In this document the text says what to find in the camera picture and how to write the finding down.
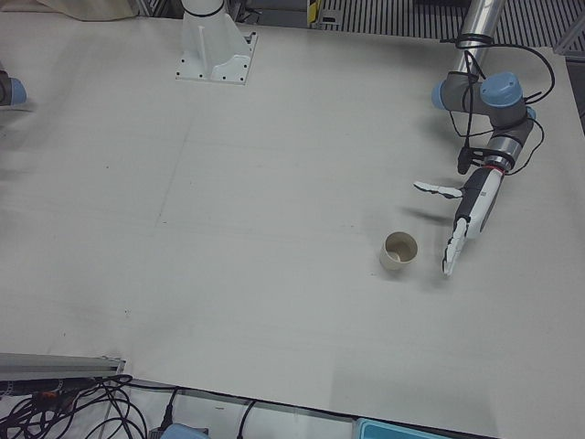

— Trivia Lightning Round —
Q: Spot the white grey robot hand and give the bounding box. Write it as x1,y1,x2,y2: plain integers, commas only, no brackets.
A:
412,167,506,277

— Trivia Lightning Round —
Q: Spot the beige paper cup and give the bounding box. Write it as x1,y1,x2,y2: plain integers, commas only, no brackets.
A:
378,231,420,275

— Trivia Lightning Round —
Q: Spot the black ribbed floor mat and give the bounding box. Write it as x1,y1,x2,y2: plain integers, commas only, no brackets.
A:
319,0,585,47

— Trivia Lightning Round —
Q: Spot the white table cover cloth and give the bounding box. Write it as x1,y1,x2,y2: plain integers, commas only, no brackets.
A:
0,8,585,438

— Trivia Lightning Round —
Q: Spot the teal plastic box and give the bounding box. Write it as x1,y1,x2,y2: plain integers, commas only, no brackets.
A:
357,418,497,439

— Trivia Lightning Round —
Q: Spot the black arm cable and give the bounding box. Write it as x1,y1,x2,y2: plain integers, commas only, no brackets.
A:
441,32,557,177

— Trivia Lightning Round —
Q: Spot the aluminium frame corner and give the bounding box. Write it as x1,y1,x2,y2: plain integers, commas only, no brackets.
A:
554,22,585,57

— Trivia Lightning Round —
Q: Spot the white pedestal mount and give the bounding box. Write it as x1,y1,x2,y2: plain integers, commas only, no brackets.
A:
175,0,260,87

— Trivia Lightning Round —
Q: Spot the thin black cable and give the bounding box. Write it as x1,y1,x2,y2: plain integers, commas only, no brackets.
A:
237,399,258,439

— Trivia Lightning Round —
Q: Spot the black power cable with plug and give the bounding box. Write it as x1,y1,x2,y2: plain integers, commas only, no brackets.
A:
122,381,180,429

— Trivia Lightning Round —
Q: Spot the aluminium extrusion post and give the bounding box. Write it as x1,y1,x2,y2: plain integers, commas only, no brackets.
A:
0,350,128,381

